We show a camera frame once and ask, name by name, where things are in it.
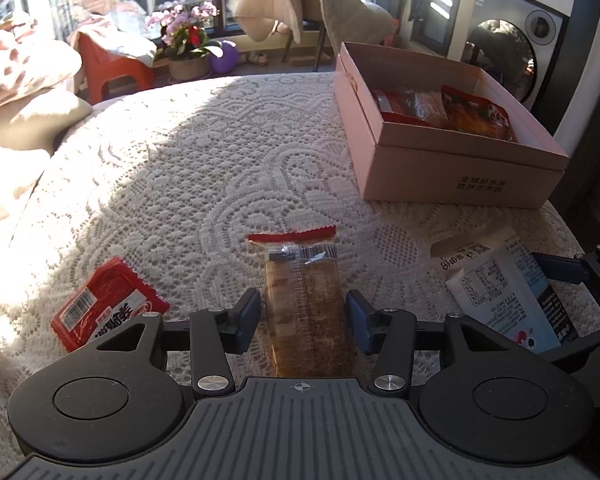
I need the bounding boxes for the orange plastic stool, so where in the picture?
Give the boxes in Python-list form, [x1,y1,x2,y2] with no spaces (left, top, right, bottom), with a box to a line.
[77,32,157,106]

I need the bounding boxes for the purple balloon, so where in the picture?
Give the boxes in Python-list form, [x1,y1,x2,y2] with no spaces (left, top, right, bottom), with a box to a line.
[209,40,240,74]

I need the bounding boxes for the dark chair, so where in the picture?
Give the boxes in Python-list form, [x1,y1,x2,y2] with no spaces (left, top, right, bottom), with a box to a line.
[282,17,334,72]

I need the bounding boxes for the white pillow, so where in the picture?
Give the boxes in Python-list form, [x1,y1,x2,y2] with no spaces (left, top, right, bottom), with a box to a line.
[0,147,52,229]

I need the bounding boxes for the clear wrapped bread packet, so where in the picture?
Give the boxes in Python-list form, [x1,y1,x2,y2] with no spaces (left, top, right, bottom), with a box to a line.
[372,87,449,129]

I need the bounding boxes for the red printed snack packet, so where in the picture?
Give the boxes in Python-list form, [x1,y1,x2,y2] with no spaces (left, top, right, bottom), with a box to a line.
[441,85,517,143]

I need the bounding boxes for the black louvred door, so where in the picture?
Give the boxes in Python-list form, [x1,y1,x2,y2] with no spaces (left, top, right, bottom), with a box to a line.
[410,0,487,57]

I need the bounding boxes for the long bread packet red seal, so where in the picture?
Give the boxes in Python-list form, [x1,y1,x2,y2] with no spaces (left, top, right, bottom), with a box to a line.
[246,226,359,379]

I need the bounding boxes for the pink cardboard box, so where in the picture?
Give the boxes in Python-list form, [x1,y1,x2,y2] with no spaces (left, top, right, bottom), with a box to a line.
[334,41,571,211]

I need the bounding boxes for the white cloth on stool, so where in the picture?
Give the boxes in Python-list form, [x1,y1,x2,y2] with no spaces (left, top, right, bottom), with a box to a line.
[67,2,159,68]

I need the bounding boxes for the pink potted flowers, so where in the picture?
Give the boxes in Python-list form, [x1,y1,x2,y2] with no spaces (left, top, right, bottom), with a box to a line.
[145,2,224,81]

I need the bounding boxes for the red snack packet with barcode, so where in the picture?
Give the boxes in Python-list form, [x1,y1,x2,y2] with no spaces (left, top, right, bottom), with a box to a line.
[50,257,170,354]

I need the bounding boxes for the patterned pink blanket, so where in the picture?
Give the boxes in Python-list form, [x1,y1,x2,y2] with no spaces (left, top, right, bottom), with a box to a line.
[0,27,84,117]

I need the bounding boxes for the white and blue packet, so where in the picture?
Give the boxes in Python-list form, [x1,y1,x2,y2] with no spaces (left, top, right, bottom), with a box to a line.
[430,227,579,356]

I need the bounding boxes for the cream pillow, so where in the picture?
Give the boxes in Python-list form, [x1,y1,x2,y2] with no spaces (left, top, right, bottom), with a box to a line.
[0,92,94,157]

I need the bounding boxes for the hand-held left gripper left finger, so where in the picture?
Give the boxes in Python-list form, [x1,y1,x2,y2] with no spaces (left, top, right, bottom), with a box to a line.
[92,287,262,397]

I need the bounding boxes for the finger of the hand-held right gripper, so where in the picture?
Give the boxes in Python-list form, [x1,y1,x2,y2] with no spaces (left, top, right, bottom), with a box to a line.
[549,327,600,376]
[532,244,600,312]

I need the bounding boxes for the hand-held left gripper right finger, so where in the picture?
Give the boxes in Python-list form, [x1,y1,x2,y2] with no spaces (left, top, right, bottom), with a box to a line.
[345,290,535,398]

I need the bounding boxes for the white washing machine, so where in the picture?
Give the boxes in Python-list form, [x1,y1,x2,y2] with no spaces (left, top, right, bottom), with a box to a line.
[447,0,574,112]

